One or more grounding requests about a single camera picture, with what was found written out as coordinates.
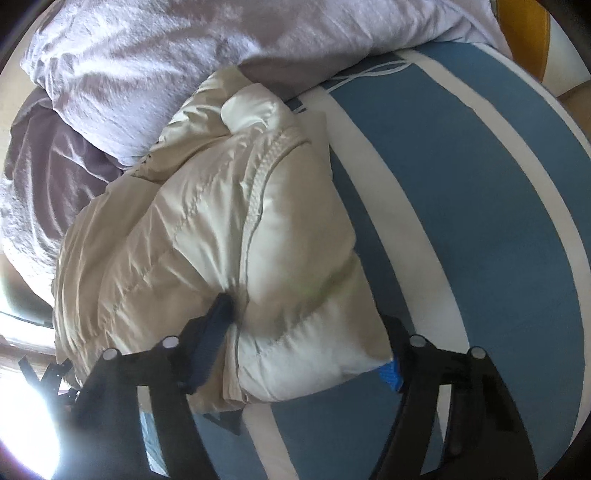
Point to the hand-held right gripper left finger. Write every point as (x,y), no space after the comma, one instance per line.
(212,341)

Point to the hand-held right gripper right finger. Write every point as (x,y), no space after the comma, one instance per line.
(391,376)

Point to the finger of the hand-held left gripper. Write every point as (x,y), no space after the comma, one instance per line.
(51,381)

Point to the white puffer jacket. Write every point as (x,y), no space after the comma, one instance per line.
(194,258)

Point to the blue white striped bed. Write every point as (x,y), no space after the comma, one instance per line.
(461,207)

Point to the lavender pillow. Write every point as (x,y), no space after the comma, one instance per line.
(41,194)
(194,55)

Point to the wooden framed glass door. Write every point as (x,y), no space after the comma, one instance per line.
(524,27)

